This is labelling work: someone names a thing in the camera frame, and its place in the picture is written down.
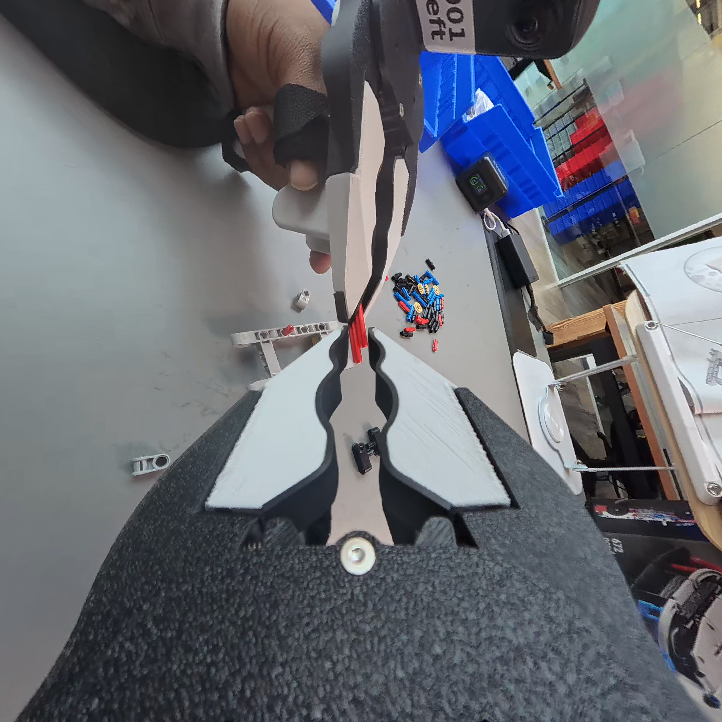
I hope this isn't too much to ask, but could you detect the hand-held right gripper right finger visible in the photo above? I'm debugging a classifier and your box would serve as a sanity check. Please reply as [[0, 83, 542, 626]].
[[367, 326, 512, 512]]

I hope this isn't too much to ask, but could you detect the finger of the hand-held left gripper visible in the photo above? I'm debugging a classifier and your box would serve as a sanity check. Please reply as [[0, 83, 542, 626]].
[[360, 159, 411, 325], [329, 162, 391, 318]]

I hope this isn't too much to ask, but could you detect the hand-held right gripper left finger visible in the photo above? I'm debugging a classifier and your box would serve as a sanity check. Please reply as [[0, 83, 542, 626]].
[[205, 327, 346, 512]]

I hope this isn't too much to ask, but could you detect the black pin connector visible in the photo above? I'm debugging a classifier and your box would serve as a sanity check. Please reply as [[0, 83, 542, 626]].
[[351, 427, 382, 475]]

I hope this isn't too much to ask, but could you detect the grey beam frame assembly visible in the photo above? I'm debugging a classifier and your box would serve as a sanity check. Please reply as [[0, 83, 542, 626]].
[[230, 320, 342, 393]]

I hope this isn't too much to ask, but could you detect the red axle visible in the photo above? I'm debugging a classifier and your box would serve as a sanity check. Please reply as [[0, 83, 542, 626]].
[[348, 305, 369, 363]]

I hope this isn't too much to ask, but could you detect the person's left forearm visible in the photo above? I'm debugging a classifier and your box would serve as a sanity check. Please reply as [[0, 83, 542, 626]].
[[0, 0, 240, 150]]

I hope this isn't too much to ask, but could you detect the person's left hand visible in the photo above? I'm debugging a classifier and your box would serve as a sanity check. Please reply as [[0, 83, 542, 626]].
[[226, 0, 339, 275]]

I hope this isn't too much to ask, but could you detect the blue storage bin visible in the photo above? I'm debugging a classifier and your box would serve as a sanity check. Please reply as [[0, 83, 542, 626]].
[[419, 50, 481, 154], [441, 53, 565, 222]]

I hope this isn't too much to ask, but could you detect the small black screen device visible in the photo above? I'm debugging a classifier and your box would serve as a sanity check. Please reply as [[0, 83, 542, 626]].
[[455, 152, 510, 214]]

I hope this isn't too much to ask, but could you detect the small clear bag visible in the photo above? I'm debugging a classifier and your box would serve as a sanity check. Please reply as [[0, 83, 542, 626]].
[[464, 87, 497, 124]]

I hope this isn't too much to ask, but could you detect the pile of small pins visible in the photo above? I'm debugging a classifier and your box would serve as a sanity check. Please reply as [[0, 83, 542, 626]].
[[390, 270, 447, 339]]

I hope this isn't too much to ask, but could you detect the black power adapter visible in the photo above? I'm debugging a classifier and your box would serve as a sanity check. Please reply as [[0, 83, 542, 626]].
[[495, 221, 540, 290]]

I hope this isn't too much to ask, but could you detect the wooden table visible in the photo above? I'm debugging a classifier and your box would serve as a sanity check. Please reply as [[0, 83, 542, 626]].
[[548, 300, 628, 362]]

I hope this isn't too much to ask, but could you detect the stack of red and blue bins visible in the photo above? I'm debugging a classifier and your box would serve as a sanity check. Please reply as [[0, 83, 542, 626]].
[[540, 107, 646, 244]]

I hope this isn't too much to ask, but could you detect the wooden and white book stand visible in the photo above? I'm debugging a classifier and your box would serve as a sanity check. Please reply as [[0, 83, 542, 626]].
[[602, 289, 722, 551]]

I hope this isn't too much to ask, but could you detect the white instruction booklet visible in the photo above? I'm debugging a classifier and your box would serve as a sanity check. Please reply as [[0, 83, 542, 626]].
[[619, 237, 722, 421]]

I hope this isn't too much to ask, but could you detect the toy car set box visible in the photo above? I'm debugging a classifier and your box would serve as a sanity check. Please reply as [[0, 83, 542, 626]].
[[589, 499, 722, 713]]

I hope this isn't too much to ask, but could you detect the black cable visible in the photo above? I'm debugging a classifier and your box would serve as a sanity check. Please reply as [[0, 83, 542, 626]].
[[525, 282, 556, 346]]

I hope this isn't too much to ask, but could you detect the black wire rack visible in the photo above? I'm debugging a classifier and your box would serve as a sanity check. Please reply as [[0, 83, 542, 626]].
[[533, 79, 593, 147]]

